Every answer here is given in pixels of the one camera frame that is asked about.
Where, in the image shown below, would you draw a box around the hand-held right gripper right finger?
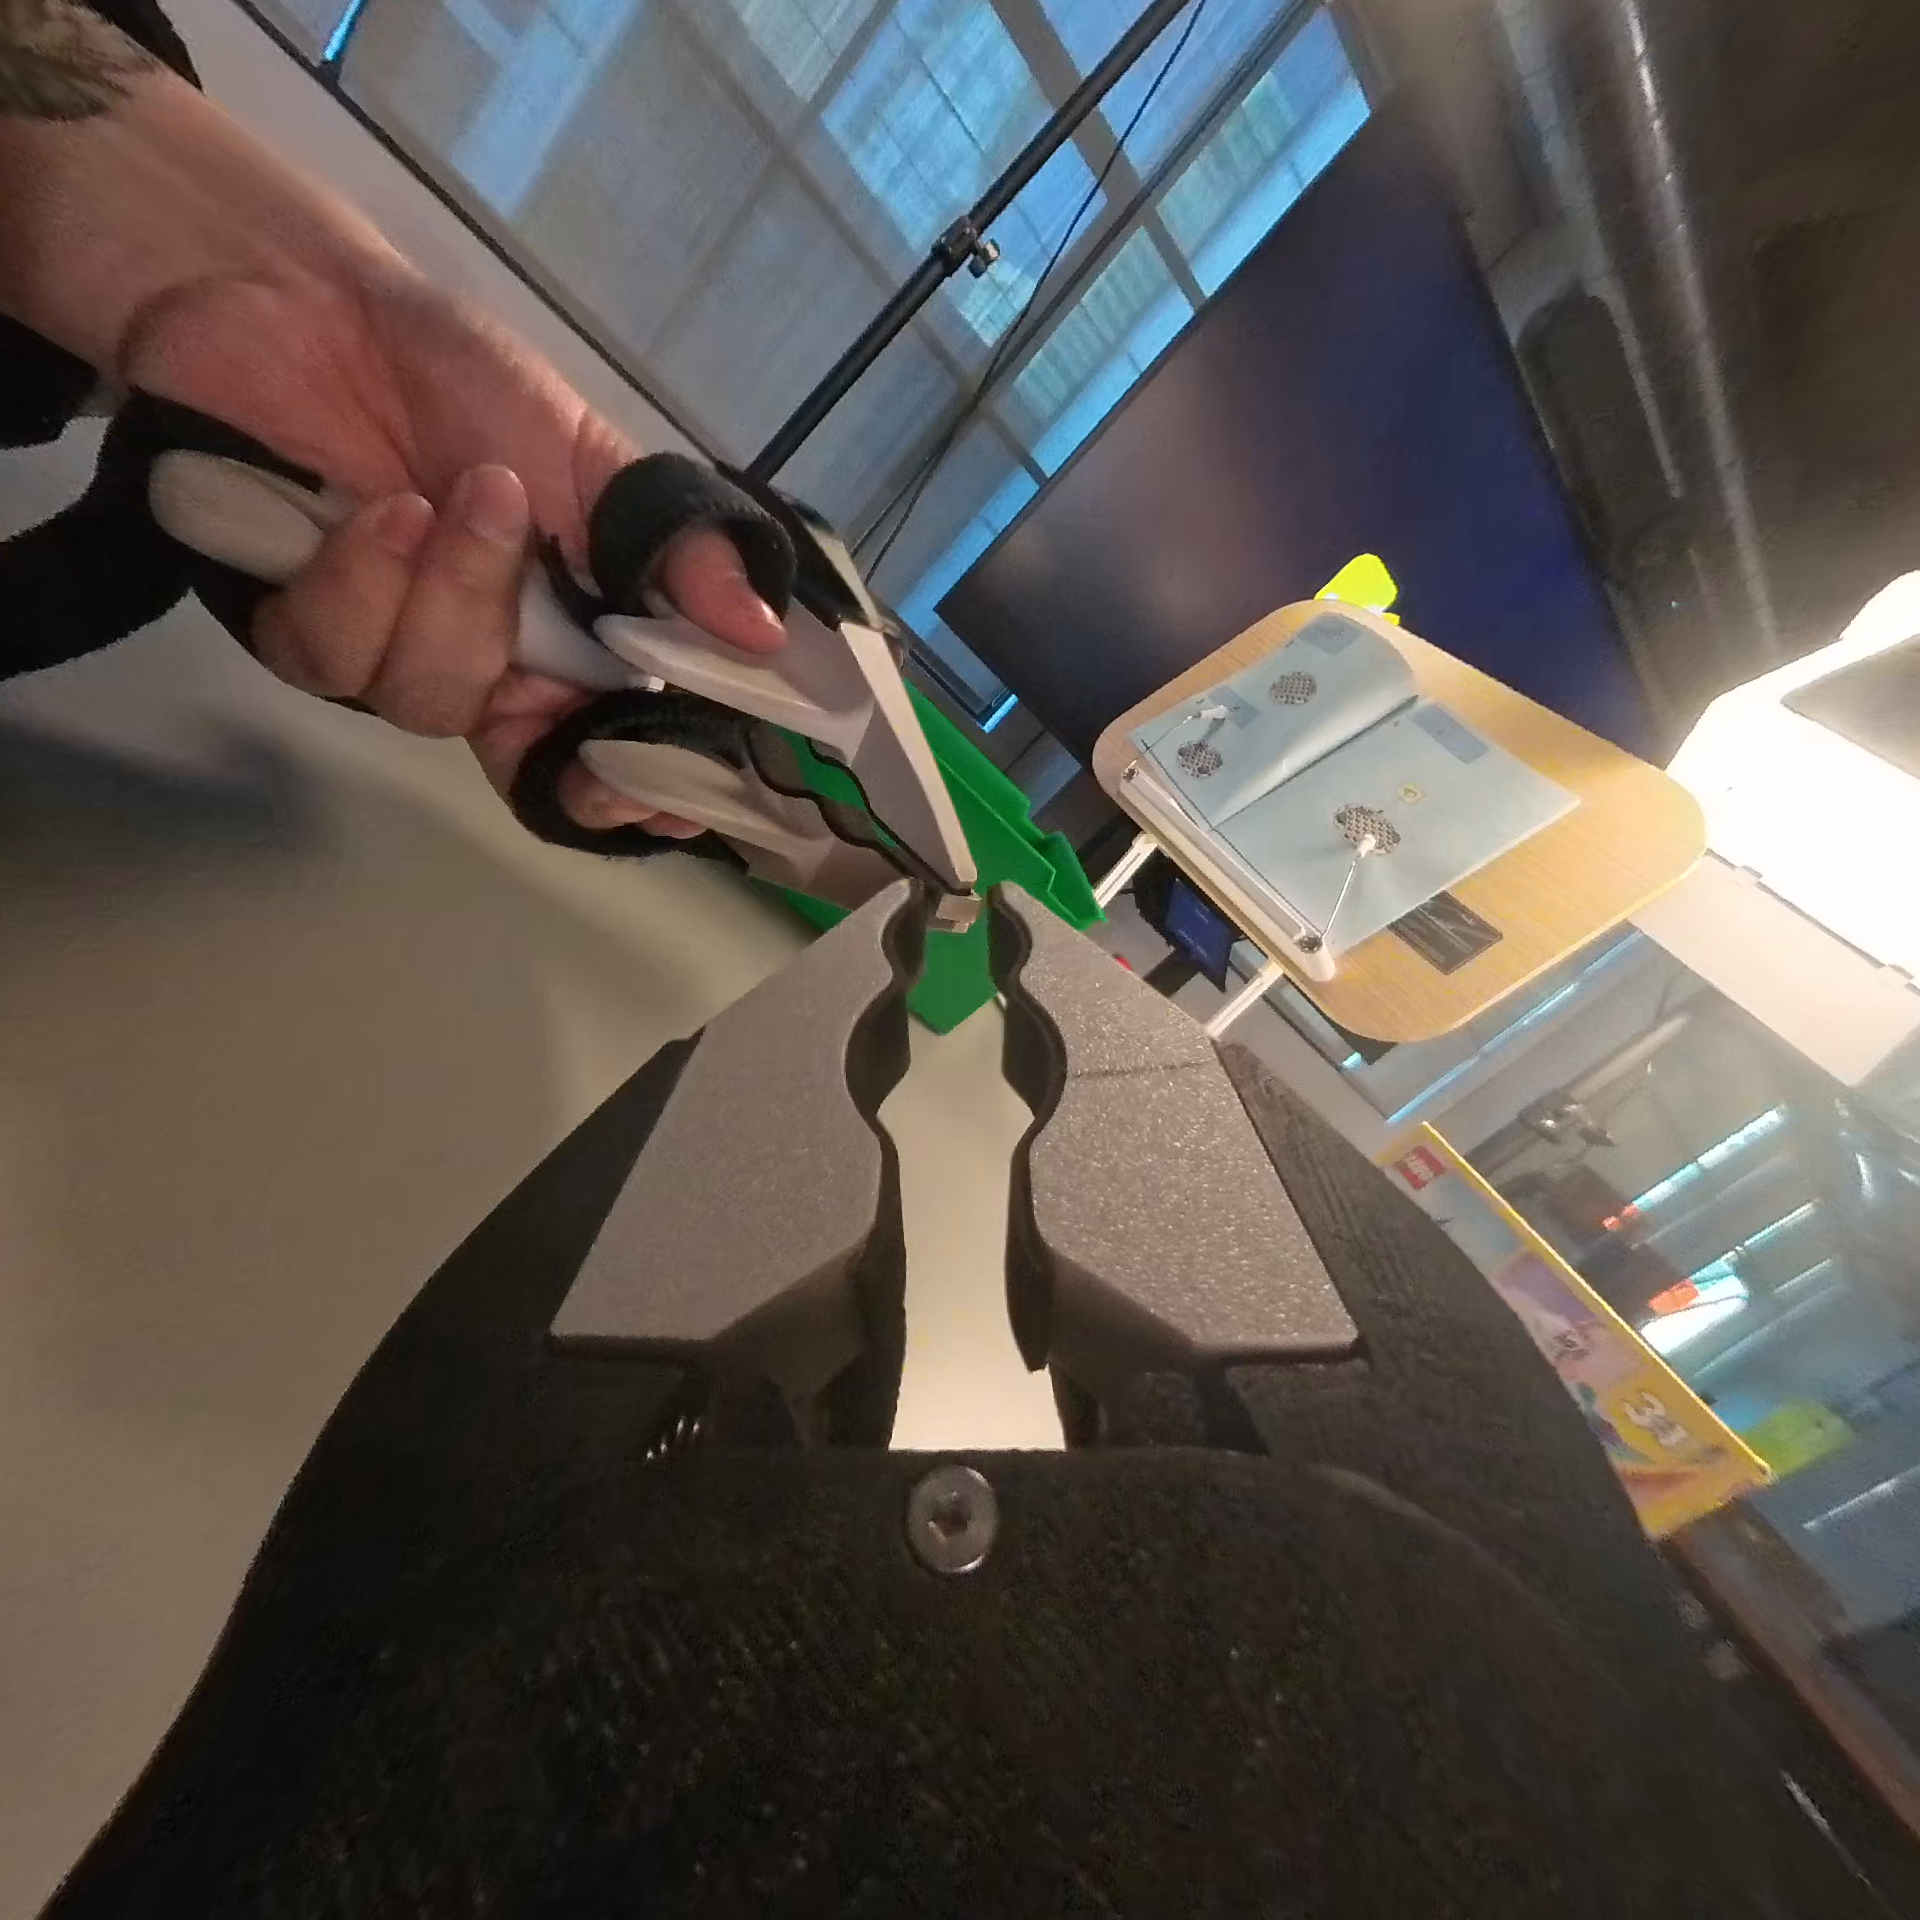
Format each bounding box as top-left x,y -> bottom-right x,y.
989,886 -> 1361,1441

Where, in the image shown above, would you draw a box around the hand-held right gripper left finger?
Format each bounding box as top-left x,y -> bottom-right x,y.
550,879 -> 916,1441

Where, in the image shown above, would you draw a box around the large paned window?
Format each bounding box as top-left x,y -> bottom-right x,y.
238,0 -> 1374,634

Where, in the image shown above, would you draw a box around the black tripod pole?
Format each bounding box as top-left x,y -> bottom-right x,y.
743,0 -> 1221,481

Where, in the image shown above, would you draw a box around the small blue screen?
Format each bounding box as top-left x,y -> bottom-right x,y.
1162,879 -> 1240,990

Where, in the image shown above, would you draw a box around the neon yellow tag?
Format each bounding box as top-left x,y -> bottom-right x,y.
1314,548 -> 1408,634

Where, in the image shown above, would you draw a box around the person's left hand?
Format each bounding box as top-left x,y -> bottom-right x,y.
122,273 -> 790,793

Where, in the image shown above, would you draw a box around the yellow lego set box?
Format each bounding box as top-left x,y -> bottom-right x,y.
1374,1124 -> 1774,1546

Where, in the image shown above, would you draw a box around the large dark monitor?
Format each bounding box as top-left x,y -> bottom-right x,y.
931,87 -> 1673,772

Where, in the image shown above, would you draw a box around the blue instruction booklet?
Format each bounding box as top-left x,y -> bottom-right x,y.
1130,610 -> 1583,955

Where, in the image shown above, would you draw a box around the white light panel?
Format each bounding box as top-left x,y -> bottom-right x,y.
1667,568 -> 1920,1089

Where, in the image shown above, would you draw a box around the green plastic bin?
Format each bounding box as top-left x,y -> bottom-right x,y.
779,680 -> 1109,1039

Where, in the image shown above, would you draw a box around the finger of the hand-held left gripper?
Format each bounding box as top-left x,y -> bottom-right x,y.
600,610 -> 979,893
576,735 -> 916,913

